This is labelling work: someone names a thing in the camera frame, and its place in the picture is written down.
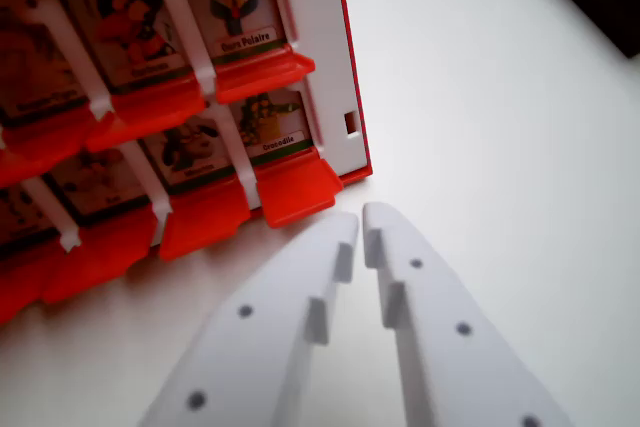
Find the red flap below crocodile card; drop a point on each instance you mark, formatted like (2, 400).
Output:
(295, 192)

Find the red flap below polar-bear card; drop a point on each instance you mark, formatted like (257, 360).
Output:
(260, 74)

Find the crocodile picture card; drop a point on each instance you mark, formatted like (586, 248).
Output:
(272, 122)

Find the red-rimmed white game board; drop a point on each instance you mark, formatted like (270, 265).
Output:
(150, 97)

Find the polar bear picture card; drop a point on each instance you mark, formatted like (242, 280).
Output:
(235, 2)

